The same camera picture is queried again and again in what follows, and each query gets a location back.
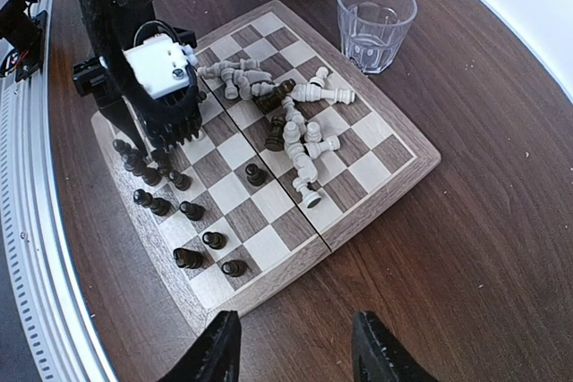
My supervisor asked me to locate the dark chess pawn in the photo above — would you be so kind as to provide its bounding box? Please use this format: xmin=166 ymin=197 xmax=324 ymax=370
xmin=173 ymin=248 xmax=204 ymax=269

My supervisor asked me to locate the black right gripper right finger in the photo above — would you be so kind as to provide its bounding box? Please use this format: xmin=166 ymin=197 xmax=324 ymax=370
xmin=351 ymin=310 xmax=438 ymax=382

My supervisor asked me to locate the dark chess piece front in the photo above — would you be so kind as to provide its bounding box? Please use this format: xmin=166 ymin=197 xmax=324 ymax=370
xmin=124 ymin=163 xmax=161 ymax=186

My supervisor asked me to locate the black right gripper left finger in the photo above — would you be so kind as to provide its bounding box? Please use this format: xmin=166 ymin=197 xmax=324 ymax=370
xmin=165 ymin=310 xmax=242 ymax=382

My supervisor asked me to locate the wooden chess board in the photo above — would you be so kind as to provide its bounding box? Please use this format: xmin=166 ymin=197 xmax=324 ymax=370
xmin=91 ymin=0 xmax=440 ymax=334

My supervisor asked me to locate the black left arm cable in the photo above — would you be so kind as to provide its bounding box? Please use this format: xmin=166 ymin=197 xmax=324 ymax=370
xmin=66 ymin=0 xmax=201 ymax=126

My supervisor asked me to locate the dark chess piece corner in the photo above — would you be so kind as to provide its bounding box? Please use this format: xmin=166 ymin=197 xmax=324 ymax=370
xmin=112 ymin=139 xmax=133 ymax=162

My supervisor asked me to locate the pile of white chess pieces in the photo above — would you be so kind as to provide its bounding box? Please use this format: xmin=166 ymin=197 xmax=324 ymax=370
xmin=196 ymin=59 xmax=355 ymax=208

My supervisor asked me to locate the clear drinking glass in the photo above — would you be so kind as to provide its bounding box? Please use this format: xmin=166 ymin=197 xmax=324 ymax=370
xmin=337 ymin=0 xmax=418 ymax=74

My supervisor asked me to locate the dark chess piece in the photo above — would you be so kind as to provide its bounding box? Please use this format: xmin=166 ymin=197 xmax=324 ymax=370
xmin=201 ymin=232 xmax=227 ymax=250
xmin=124 ymin=163 xmax=161 ymax=186
xmin=245 ymin=163 xmax=266 ymax=187
xmin=179 ymin=201 xmax=204 ymax=221
xmin=167 ymin=170 xmax=192 ymax=191
xmin=221 ymin=259 xmax=248 ymax=277
xmin=133 ymin=189 xmax=171 ymax=216

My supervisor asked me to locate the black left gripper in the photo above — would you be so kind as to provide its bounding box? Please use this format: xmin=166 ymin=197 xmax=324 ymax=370
xmin=73 ymin=19 xmax=204 ymax=154

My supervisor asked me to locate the pile of dark chess pieces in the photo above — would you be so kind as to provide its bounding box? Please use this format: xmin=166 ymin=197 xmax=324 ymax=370
xmin=252 ymin=79 xmax=296 ymax=152

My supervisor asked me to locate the aluminium front rail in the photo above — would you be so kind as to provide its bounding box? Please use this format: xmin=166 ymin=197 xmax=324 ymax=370
xmin=0 ymin=0 xmax=117 ymax=382

